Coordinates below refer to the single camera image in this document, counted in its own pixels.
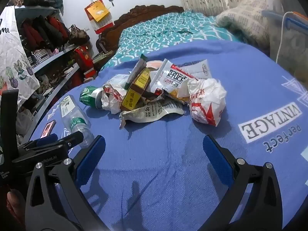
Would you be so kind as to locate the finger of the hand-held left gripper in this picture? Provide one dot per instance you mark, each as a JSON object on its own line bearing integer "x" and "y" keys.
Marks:
{"x": 73, "y": 138}
{"x": 45, "y": 140}

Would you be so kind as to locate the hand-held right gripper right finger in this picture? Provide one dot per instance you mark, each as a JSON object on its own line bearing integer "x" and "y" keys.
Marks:
{"x": 216, "y": 156}

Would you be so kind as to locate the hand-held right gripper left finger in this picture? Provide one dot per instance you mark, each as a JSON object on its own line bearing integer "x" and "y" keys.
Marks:
{"x": 92, "y": 156}

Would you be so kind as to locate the clear plastic bottle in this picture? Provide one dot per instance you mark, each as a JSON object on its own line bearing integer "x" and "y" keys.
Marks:
{"x": 72, "y": 115}

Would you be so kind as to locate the green drink can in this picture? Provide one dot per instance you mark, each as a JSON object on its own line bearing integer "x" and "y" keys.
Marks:
{"x": 87, "y": 96}

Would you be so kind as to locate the small white red wrapper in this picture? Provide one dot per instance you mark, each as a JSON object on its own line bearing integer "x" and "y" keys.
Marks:
{"x": 110, "y": 101}

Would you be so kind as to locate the large white red wrapper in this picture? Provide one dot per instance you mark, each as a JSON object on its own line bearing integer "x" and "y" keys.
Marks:
{"x": 207, "y": 101}

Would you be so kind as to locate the newspaper print bag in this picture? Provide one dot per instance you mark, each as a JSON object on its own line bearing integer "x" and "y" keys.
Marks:
{"x": 149, "y": 113}

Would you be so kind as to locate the yellow brown carton box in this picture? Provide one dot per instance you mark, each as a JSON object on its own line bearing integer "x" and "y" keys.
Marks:
{"x": 134, "y": 93}

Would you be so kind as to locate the green white stick packet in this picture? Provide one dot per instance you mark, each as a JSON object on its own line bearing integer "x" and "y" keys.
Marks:
{"x": 136, "y": 69}

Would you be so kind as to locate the white red noodle packet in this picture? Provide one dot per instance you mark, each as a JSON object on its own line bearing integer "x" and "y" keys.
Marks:
{"x": 168, "y": 77}

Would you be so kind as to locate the pink paper cup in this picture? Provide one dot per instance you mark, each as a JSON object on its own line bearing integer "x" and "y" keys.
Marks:
{"x": 154, "y": 64}

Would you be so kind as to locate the person's left hand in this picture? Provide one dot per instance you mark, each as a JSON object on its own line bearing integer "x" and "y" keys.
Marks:
{"x": 15, "y": 204}

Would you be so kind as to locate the smartphone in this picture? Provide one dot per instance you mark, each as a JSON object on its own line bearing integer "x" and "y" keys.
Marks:
{"x": 48, "y": 127}

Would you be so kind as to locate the blue printed blanket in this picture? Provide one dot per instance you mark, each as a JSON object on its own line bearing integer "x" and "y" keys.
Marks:
{"x": 168, "y": 149}

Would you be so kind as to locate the red gift box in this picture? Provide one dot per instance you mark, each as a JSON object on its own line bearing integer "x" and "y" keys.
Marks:
{"x": 83, "y": 57}

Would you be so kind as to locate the grey metal shelf rack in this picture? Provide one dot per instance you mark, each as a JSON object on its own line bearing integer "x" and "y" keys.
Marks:
{"x": 53, "y": 56}

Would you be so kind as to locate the white cactus printed cloth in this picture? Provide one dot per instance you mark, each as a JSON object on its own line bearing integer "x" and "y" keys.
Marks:
{"x": 12, "y": 53}

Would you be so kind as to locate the brown handbag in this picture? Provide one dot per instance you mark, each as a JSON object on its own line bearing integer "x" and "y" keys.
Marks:
{"x": 78, "y": 35}

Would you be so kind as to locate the pile of red dark clothes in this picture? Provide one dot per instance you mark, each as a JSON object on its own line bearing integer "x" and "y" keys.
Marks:
{"x": 36, "y": 33}

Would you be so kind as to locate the carved wooden headboard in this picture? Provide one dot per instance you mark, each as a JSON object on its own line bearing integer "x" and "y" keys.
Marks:
{"x": 130, "y": 16}

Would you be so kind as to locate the clear plastic storage box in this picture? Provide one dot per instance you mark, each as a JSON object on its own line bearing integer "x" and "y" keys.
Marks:
{"x": 288, "y": 43}

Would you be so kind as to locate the teal patterned bedsheet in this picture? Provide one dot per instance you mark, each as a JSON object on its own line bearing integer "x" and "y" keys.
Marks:
{"x": 156, "y": 31}

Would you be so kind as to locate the red yellow wall calendar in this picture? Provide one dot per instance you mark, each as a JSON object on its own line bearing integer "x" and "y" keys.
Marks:
{"x": 98, "y": 12}

